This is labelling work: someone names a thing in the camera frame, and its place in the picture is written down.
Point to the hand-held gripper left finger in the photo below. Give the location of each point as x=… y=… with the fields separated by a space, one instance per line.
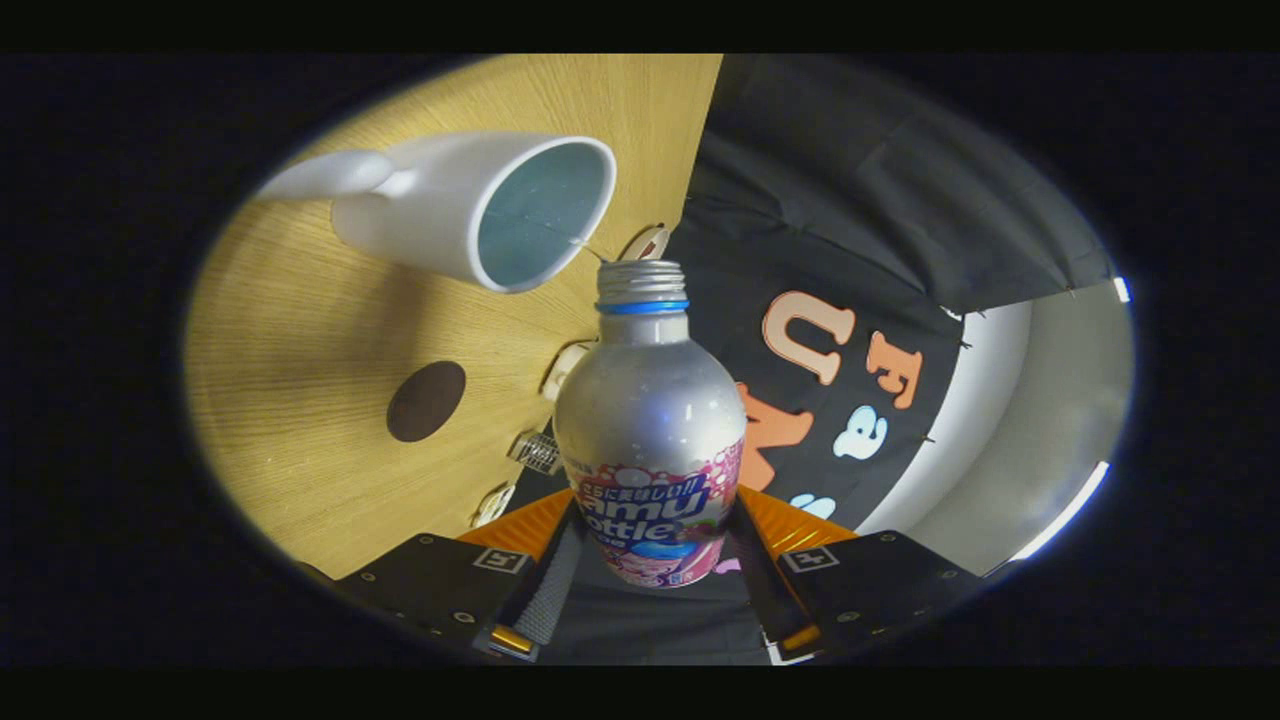
x=550 y=590

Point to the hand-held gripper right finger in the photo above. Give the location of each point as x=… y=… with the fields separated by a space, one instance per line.
x=772 y=600

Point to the silver juice bottle pink label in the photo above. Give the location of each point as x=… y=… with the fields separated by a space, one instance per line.
x=650 y=400

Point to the dark brown round coaster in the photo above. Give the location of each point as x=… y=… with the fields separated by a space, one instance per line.
x=426 y=401

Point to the white cup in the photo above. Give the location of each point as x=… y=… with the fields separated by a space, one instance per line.
x=420 y=220

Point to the white divided tray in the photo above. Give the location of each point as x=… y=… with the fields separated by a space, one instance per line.
x=493 y=505

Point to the clear glass utensil jar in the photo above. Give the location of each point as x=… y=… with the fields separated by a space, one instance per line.
x=537 y=452

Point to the white toaster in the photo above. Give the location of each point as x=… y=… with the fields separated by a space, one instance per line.
x=562 y=368

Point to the ceiling light strip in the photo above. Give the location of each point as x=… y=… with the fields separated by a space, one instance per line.
x=1065 y=510

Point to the small white plate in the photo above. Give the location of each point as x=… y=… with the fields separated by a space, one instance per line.
x=645 y=245

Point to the wooden table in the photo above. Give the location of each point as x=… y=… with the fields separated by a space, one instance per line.
x=300 y=330

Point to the black backdrop cloth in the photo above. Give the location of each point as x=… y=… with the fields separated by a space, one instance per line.
x=850 y=180

